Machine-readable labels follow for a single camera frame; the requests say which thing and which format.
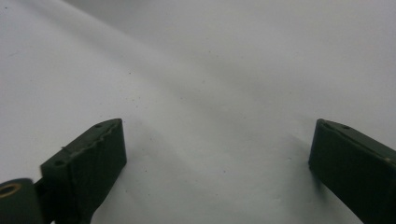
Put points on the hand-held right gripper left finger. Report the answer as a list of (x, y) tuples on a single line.
[(88, 165)]

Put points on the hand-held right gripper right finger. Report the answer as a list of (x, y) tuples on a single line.
[(355, 168)]

